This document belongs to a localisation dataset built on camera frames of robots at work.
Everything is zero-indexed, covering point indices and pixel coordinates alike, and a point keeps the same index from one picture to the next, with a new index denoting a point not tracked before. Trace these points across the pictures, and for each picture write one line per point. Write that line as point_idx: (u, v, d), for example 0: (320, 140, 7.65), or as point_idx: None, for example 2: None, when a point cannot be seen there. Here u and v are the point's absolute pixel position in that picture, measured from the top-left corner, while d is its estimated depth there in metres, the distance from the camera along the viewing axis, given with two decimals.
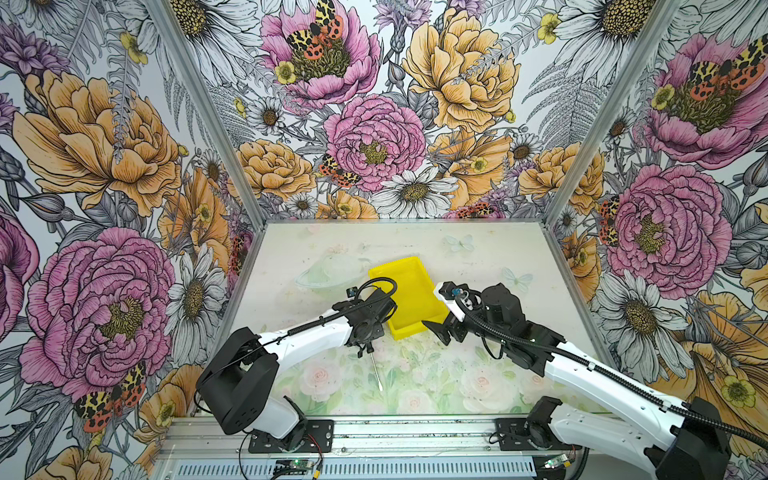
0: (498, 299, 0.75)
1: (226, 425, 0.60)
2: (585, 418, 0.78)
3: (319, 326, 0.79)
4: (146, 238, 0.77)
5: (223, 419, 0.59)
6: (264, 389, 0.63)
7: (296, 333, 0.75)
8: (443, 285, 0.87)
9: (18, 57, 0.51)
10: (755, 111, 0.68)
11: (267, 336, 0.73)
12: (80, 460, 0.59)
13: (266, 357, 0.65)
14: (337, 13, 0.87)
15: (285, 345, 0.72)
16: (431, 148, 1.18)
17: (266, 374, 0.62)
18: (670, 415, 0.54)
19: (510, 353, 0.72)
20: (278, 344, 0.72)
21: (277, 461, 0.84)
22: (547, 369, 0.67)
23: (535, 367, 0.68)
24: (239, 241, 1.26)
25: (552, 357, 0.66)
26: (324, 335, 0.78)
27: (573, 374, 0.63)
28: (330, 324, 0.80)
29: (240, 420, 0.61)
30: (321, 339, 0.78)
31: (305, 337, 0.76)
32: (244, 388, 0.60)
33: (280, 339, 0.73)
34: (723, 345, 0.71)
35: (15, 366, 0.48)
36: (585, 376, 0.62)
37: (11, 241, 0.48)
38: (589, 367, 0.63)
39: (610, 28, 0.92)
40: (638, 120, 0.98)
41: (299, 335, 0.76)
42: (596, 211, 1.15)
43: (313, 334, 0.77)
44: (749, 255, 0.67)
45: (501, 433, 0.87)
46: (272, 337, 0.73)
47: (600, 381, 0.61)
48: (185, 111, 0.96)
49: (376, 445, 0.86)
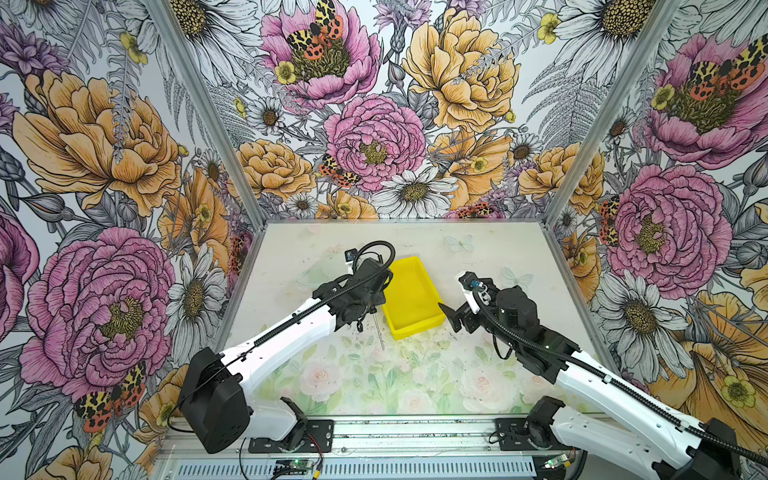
0: (513, 303, 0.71)
1: (209, 446, 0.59)
2: (589, 423, 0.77)
3: (294, 324, 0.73)
4: (146, 238, 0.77)
5: (204, 441, 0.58)
6: (235, 410, 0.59)
7: (263, 341, 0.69)
8: (462, 276, 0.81)
9: (18, 57, 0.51)
10: (755, 110, 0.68)
11: (231, 354, 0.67)
12: (80, 460, 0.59)
13: (228, 379, 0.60)
14: (337, 13, 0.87)
15: (251, 360, 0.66)
16: (431, 148, 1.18)
17: (229, 401, 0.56)
18: (687, 435, 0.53)
19: (521, 358, 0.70)
20: (244, 361, 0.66)
21: (277, 461, 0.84)
22: (559, 377, 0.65)
23: (547, 374, 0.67)
24: (239, 241, 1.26)
25: (567, 366, 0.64)
26: (304, 332, 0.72)
27: (587, 385, 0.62)
28: (307, 319, 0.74)
29: (223, 437, 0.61)
30: (301, 336, 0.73)
31: (276, 343, 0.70)
32: (213, 416, 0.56)
33: (246, 354, 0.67)
34: (723, 345, 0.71)
35: (15, 366, 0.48)
36: (599, 388, 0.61)
37: (11, 241, 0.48)
38: (605, 379, 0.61)
39: (610, 28, 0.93)
40: (638, 120, 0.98)
41: (266, 344, 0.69)
42: (596, 211, 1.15)
43: (287, 336, 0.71)
44: (749, 255, 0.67)
45: (501, 433, 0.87)
46: (235, 355, 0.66)
47: (614, 396, 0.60)
48: (185, 111, 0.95)
49: (376, 445, 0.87)
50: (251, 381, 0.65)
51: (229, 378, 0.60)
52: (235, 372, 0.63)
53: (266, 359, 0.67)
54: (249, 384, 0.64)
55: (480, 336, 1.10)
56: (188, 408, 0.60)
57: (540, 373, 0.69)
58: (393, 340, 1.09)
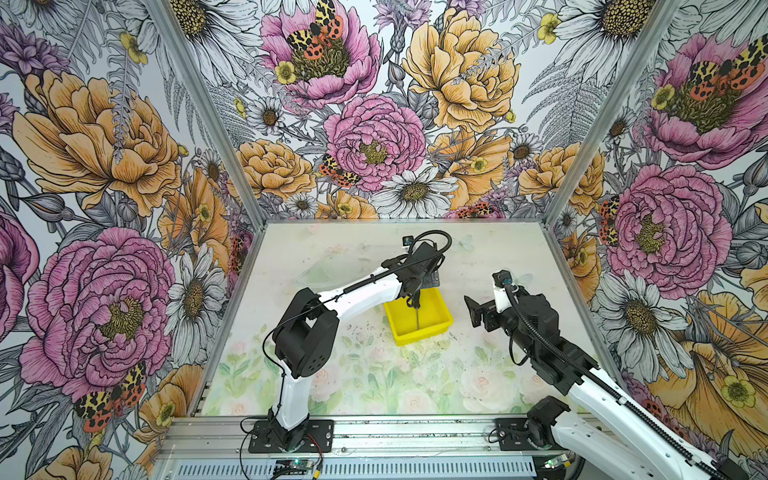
0: (535, 311, 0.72)
1: (303, 370, 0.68)
2: (593, 433, 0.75)
3: (371, 282, 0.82)
4: (146, 238, 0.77)
5: (299, 366, 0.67)
6: (329, 341, 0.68)
7: (350, 289, 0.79)
8: (495, 274, 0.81)
9: (18, 57, 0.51)
10: (755, 111, 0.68)
11: (326, 295, 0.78)
12: (80, 460, 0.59)
13: (326, 313, 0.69)
14: (337, 13, 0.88)
15: (342, 302, 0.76)
16: (431, 148, 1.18)
17: (330, 328, 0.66)
18: (695, 470, 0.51)
19: (537, 366, 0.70)
20: (336, 301, 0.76)
21: (277, 461, 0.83)
22: (572, 390, 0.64)
23: (559, 385, 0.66)
24: (239, 241, 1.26)
25: (581, 381, 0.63)
26: (376, 291, 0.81)
27: (599, 402, 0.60)
28: (381, 280, 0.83)
29: (313, 365, 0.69)
30: (374, 293, 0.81)
31: (361, 293, 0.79)
32: (314, 340, 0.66)
33: (338, 296, 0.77)
34: (724, 345, 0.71)
35: (15, 366, 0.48)
36: (611, 408, 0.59)
37: (11, 242, 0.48)
38: (619, 400, 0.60)
39: (610, 28, 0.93)
40: (638, 120, 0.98)
41: (354, 292, 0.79)
42: (596, 211, 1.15)
43: (366, 290, 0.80)
44: (749, 255, 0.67)
45: (501, 433, 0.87)
46: (330, 295, 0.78)
47: (627, 419, 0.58)
48: (185, 111, 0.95)
49: (376, 445, 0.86)
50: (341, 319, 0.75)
51: (327, 312, 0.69)
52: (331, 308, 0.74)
53: (353, 303, 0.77)
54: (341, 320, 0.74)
55: (480, 336, 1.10)
56: (285, 335, 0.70)
57: (552, 384, 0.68)
58: (393, 341, 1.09)
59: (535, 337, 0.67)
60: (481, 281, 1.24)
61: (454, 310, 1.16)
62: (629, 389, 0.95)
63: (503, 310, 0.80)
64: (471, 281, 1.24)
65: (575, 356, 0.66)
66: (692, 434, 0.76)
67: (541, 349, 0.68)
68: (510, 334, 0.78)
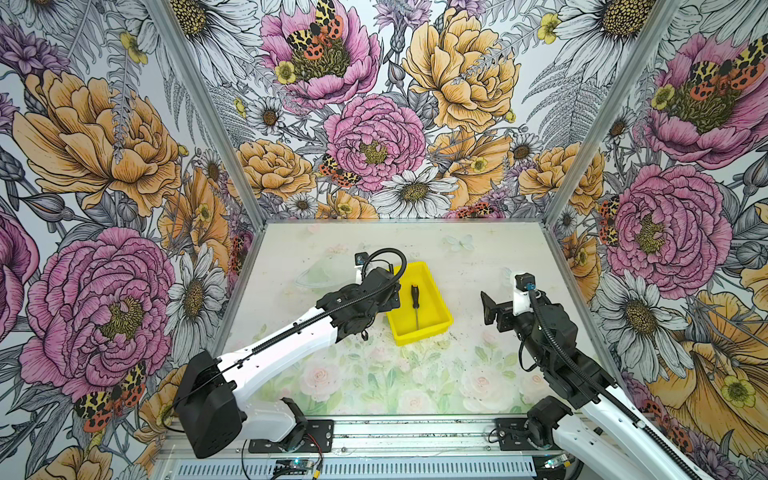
0: (554, 323, 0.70)
1: (198, 453, 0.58)
2: (596, 442, 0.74)
3: (294, 334, 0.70)
4: (147, 238, 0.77)
5: (193, 447, 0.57)
6: (229, 420, 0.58)
7: (261, 349, 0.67)
8: (518, 276, 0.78)
9: (18, 57, 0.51)
10: (755, 111, 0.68)
11: (228, 359, 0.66)
12: (80, 460, 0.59)
13: (221, 387, 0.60)
14: (337, 13, 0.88)
15: (248, 367, 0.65)
16: (431, 148, 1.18)
17: (222, 407, 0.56)
18: None
19: (550, 376, 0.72)
20: (239, 368, 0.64)
21: (277, 461, 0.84)
22: (587, 406, 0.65)
23: (573, 398, 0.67)
24: (239, 241, 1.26)
25: (598, 399, 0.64)
26: (300, 345, 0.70)
27: (615, 423, 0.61)
28: (308, 329, 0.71)
29: (213, 445, 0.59)
30: (299, 347, 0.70)
31: (275, 352, 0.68)
32: (206, 421, 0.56)
33: (242, 362, 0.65)
34: (723, 345, 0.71)
35: (15, 366, 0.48)
36: (627, 430, 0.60)
37: (11, 242, 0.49)
38: (636, 423, 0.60)
39: (610, 28, 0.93)
40: (638, 120, 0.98)
41: (265, 352, 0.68)
42: (596, 211, 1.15)
43: (284, 346, 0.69)
44: (749, 255, 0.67)
45: (502, 433, 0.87)
46: (232, 361, 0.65)
47: (643, 443, 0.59)
48: (185, 111, 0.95)
49: (376, 445, 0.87)
50: (246, 389, 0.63)
51: (224, 385, 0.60)
52: (230, 379, 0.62)
53: (262, 367, 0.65)
54: (243, 391, 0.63)
55: (480, 336, 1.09)
56: (184, 409, 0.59)
57: (566, 397, 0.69)
58: (393, 341, 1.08)
59: (553, 349, 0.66)
60: (481, 281, 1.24)
61: (454, 310, 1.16)
62: (629, 389, 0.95)
63: (520, 314, 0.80)
64: (471, 281, 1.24)
65: (590, 371, 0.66)
66: (692, 434, 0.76)
67: (556, 362, 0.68)
68: (523, 338, 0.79)
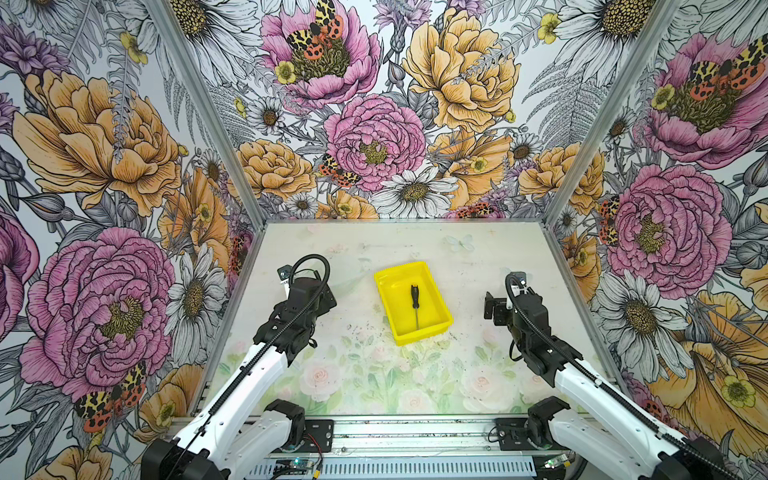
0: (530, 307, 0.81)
1: None
2: (587, 428, 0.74)
3: (245, 377, 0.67)
4: (146, 238, 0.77)
5: None
6: None
7: (218, 406, 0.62)
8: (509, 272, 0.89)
9: (18, 57, 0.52)
10: (755, 110, 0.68)
11: (185, 434, 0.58)
12: (80, 460, 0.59)
13: (195, 459, 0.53)
14: (337, 13, 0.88)
15: (212, 429, 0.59)
16: (431, 148, 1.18)
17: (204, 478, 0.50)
18: (664, 443, 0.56)
19: (528, 357, 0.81)
20: (204, 434, 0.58)
21: (277, 461, 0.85)
22: (556, 378, 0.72)
23: (547, 374, 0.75)
24: (239, 241, 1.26)
25: (563, 367, 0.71)
26: (257, 382, 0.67)
27: (578, 386, 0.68)
28: (257, 366, 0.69)
29: None
30: (256, 386, 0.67)
31: (236, 402, 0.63)
32: None
33: (204, 427, 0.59)
34: (723, 345, 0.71)
35: (15, 366, 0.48)
36: (589, 390, 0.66)
37: (11, 241, 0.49)
38: (595, 382, 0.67)
39: (610, 28, 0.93)
40: (638, 120, 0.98)
41: (224, 407, 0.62)
42: (596, 211, 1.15)
43: (241, 392, 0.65)
44: (749, 255, 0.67)
45: (501, 433, 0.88)
46: (192, 433, 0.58)
47: (602, 399, 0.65)
48: (185, 111, 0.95)
49: (376, 445, 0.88)
50: (220, 452, 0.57)
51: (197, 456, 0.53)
52: (200, 449, 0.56)
53: (229, 421, 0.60)
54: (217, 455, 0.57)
55: (480, 336, 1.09)
56: None
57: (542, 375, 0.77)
58: (393, 341, 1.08)
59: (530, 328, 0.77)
60: (481, 281, 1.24)
61: (454, 310, 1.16)
62: (630, 389, 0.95)
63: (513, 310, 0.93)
64: (471, 281, 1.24)
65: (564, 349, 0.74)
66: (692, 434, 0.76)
67: (533, 343, 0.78)
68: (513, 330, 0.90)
